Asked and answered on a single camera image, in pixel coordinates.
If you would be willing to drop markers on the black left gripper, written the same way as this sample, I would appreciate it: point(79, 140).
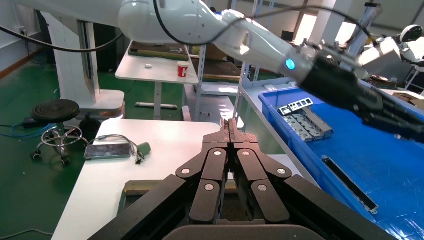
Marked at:
point(338, 86)

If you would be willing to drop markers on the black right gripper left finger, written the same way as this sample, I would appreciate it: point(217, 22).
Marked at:
point(207, 172)

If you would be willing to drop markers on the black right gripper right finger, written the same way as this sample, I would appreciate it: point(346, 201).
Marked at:
point(253, 172)

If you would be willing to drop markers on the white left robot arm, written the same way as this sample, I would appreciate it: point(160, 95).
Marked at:
point(198, 23)

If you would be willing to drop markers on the long black framed part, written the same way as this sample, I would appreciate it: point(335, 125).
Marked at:
point(348, 185)

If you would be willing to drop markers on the open flat cardboard box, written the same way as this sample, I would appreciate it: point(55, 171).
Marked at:
point(410, 99)

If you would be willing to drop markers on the white rounded-corner table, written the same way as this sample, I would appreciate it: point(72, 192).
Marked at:
point(165, 139)

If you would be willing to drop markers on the blue plastic bin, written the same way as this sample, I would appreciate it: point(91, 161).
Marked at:
point(381, 172)

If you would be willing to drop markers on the small green case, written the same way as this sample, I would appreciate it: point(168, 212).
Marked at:
point(144, 148)

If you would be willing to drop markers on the white robot black head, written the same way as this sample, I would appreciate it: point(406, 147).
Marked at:
point(410, 49)

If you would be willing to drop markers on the long grey metal housing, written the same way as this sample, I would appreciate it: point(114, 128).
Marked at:
point(319, 124)

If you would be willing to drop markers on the dark smartphone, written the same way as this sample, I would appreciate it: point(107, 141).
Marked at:
point(107, 151)

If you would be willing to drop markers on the red and white paper cup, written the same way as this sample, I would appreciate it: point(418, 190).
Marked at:
point(183, 70)

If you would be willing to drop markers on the small white object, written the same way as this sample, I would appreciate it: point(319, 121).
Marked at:
point(148, 66)

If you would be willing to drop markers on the black round bucket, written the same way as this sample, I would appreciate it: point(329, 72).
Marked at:
point(89, 127)

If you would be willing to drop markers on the dark tray brass rim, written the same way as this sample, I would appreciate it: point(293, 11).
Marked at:
point(155, 53)

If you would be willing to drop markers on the black round stool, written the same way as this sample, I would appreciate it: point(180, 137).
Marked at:
point(54, 111)

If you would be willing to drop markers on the white robot torso column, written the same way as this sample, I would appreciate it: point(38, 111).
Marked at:
point(66, 66)

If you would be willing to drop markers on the black power adapter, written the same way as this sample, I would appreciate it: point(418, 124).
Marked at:
point(30, 123)

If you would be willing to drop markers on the silver windowed frame part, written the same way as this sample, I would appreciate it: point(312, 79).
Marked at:
point(299, 104)

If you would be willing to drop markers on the white pedestal desk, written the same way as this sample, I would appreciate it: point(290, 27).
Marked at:
point(155, 74)

